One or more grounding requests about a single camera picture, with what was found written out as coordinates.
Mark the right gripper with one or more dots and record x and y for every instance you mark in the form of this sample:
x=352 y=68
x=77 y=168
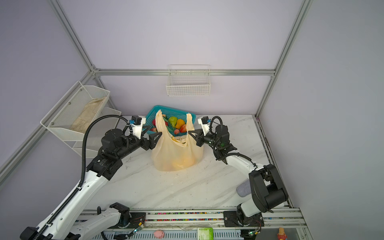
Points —
x=199 y=135

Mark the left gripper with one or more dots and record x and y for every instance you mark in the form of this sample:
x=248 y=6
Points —
x=151 y=143

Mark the beige plastic bag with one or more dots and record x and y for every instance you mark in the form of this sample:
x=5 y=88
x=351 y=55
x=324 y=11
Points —
x=171 y=154

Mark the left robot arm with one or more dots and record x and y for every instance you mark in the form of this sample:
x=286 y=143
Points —
x=93 y=177

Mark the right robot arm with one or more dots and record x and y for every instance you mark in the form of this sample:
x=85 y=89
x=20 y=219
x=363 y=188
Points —
x=267 y=188

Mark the orange mango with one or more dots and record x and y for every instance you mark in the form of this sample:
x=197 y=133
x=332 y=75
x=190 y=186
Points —
x=179 y=123

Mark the teal plastic basket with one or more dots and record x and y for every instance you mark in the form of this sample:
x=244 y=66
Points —
x=166 y=113

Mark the green pear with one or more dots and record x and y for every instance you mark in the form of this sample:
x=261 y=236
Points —
x=173 y=121

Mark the white mesh lower shelf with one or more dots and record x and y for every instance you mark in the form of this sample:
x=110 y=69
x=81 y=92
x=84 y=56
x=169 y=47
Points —
x=94 y=138

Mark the white mesh shelf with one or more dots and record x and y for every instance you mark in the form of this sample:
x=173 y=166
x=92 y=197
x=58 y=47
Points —
x=61 y=118
x=94 y=138

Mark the grey sponge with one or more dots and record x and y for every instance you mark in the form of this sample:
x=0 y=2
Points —
x=244 y=189

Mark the beige cloth in shelf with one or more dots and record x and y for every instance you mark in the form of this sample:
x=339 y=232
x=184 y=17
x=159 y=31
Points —
x=87 y=115

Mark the white mesh upper shelf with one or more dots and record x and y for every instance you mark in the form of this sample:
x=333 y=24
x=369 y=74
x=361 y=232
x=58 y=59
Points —
x=61 y=118

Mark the pink pig toy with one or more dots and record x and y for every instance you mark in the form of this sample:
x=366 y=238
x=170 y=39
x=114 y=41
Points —
x=159 y=234

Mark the green box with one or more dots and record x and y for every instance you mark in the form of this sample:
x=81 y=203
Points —
x=205 y=234

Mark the red figurine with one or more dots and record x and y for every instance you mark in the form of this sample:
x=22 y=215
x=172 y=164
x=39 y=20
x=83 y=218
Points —
x=281 y=234

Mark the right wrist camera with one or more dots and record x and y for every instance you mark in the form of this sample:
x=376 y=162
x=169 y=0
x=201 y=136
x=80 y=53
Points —
x=205 y=124

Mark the white wire wall basket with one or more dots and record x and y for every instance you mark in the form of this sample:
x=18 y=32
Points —
x=188 y=80

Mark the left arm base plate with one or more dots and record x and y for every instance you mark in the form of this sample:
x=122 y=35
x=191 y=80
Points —
x=135 y=220

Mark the aluminium front rail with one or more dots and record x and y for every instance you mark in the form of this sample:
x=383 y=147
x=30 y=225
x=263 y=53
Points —
x=183 y=220

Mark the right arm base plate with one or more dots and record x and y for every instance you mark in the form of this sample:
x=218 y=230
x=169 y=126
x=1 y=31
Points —
x=236 y=219

